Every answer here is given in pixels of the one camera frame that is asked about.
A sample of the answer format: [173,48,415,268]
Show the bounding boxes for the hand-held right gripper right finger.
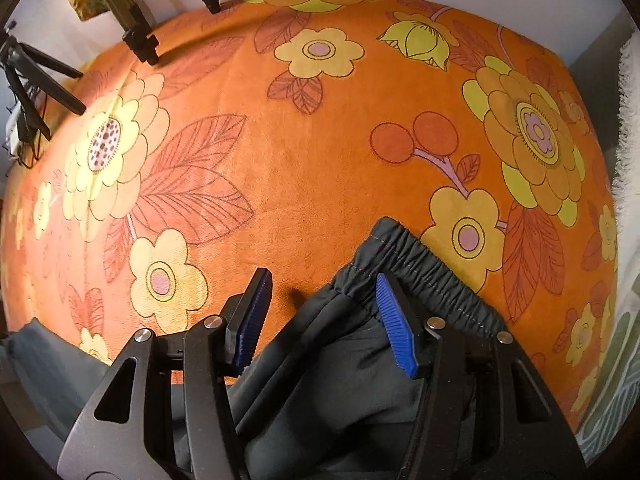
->
[375,273,589,480]

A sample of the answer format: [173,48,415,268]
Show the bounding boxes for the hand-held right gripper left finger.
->
[56,267,274,480]

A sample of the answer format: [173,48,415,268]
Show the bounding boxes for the dark grey pants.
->
[0,216,512,480]

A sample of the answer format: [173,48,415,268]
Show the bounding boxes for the orange floral blanket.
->
[0,0,622,443]

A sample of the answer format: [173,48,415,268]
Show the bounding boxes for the green patterned cloth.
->
[574,310,640,473]

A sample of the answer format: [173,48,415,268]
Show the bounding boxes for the small black tripod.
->
[0,21,89,171]

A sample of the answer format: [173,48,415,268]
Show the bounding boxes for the white fluffy cloth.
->
[611,30,640,323]

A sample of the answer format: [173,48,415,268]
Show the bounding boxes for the white and black device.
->
[5,102,34,157]

